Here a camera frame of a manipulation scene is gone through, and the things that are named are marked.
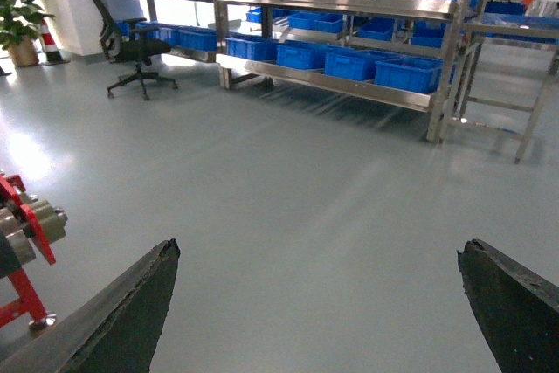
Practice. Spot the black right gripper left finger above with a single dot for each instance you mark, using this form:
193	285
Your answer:
117	330

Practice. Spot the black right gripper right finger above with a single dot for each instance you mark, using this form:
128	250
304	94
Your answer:
516	309

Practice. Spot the stainless steel shelf rack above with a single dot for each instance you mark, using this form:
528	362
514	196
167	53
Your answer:
429	29

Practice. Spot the blue plastic bin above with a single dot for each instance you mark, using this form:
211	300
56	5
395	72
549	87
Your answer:
252	48
355	65
304	56

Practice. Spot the small stainless steel table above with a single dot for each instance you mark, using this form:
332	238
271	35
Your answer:
506	71

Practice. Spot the red white traffic cone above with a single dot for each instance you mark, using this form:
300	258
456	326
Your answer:
52	53

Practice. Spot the black office chair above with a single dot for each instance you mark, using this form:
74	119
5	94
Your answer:
138	48

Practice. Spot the potted green plant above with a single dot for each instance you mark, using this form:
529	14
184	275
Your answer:
20	27

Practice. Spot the red metal machine frame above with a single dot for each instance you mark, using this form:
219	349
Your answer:
29	225

